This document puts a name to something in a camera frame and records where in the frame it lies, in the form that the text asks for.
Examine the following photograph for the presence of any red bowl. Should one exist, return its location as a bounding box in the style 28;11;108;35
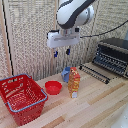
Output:
44;80;63;96

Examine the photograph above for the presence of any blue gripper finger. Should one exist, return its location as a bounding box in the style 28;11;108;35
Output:
53;48;59;59
65;47;72;56

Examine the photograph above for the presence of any black cable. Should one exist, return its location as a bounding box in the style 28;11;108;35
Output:
79;18;128;39

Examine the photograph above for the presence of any red shopping basket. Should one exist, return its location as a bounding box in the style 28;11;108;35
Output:
0;73;49;127

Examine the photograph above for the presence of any blue mug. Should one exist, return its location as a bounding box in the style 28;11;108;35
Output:
61;66;72;84

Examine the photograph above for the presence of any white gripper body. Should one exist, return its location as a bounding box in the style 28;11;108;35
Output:
46;28;81;50

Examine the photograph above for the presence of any black dish rack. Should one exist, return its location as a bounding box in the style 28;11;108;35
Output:
78;63;111;85

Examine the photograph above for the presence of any black toaster oven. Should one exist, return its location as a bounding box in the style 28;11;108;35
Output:
92;37;128;80

